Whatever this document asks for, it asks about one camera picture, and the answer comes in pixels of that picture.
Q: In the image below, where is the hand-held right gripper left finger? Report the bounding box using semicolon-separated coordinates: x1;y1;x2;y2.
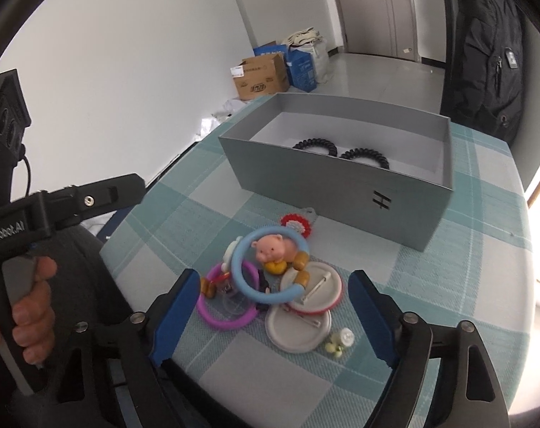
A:
40;269;202;428

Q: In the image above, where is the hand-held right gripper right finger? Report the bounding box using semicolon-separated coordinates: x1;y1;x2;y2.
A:
348;270;512;428

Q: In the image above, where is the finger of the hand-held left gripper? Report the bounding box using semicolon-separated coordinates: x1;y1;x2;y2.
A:
47;173;146;229

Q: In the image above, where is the purple ring bracelet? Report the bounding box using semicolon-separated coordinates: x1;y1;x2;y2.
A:
197;261;258;331

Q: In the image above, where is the small white yellow charm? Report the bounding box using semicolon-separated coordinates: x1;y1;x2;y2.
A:
324;327;355;358

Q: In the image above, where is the red rimmed round badge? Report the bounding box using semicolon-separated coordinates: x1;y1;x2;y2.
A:
281;262;344;315

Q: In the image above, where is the white round badge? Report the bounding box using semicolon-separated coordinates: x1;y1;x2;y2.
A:
265;305;332;354

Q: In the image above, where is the blue ring bracelet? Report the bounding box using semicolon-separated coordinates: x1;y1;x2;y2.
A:
231;227;312;305

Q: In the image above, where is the white ring bracelet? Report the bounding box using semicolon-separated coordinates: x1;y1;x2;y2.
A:
222;235;244;272

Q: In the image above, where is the pink pig toy charm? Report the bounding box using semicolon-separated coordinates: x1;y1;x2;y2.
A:
251;233;297;265

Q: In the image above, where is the red white flower ring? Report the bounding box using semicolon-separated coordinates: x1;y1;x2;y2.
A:
279;207;319;238

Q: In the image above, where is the grey cardboard box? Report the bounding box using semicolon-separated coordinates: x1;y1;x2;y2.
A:
218;93;453;251

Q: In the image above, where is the person's left hand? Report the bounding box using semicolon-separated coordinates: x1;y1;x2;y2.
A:
0;259;58;365

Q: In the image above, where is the green white checked tablecloth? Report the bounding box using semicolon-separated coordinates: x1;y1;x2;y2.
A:
99;93;538;428

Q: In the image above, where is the person's dark clothing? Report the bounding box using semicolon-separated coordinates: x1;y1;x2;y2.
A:
42;225;137;335

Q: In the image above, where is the crumpled white plastic sheet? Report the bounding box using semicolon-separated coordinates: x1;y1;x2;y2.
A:
199;98;253;137

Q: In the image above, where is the brown cardboard carton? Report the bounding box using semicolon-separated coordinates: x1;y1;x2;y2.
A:
230;52;290;101

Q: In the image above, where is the blue carton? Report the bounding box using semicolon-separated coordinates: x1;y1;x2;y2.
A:
285;48;319;91

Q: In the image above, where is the white tote bag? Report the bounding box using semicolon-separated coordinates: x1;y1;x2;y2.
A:
288;29;330;83

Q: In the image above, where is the black backpack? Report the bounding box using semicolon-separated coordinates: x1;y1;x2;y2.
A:
440;0;526;146

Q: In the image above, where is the black metal rack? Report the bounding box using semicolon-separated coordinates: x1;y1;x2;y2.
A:
438;0;461;112

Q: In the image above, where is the grey door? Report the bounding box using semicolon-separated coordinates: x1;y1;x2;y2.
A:
328;0;420;61

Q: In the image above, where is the black spiral hair tie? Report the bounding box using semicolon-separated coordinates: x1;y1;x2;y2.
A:
292;137;338;157
340;146;391;171

